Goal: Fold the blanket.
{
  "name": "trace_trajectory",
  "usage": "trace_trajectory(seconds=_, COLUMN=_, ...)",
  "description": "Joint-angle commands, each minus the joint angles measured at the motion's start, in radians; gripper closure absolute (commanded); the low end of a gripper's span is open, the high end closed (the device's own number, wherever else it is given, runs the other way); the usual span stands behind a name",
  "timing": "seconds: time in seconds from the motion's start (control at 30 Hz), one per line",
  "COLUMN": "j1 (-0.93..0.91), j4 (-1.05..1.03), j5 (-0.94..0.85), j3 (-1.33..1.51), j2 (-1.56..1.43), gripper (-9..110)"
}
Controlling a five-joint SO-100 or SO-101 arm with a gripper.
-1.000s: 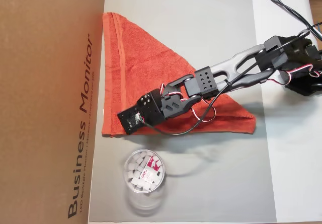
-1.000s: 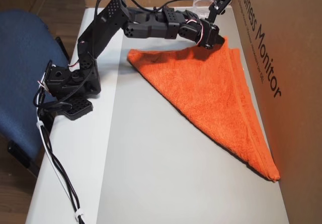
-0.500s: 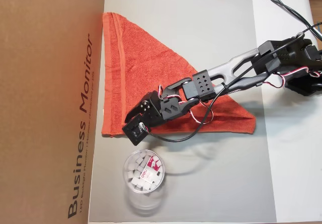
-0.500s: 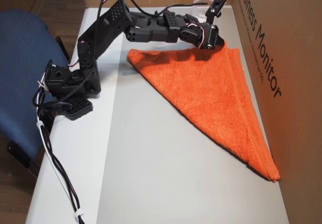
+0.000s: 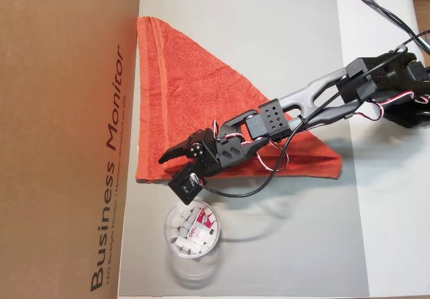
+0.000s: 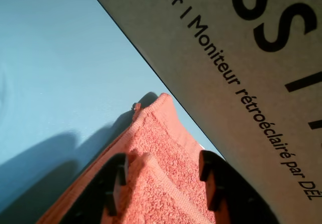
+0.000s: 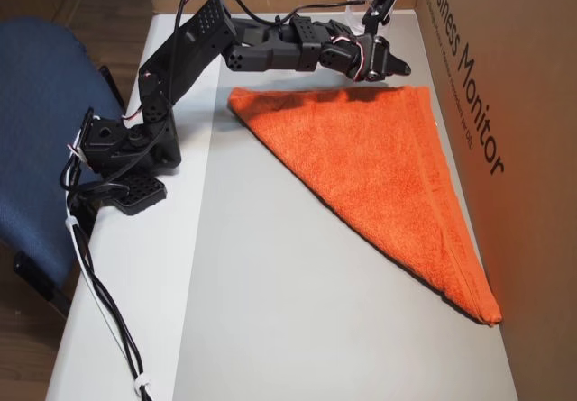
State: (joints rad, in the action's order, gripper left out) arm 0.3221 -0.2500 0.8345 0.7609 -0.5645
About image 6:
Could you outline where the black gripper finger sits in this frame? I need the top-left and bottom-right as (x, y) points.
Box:
(199, 150), (280, 224)
(59, 153), (129, 224)

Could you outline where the brown cardboard monitor box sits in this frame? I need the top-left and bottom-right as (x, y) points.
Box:
(83, 0), (322, 224)

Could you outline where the grey table mat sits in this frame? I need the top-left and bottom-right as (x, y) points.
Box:
(0, 0), (223, 224)

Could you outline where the orange terry towel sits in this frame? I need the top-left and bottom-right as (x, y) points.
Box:
(35, 92), (227, 224)

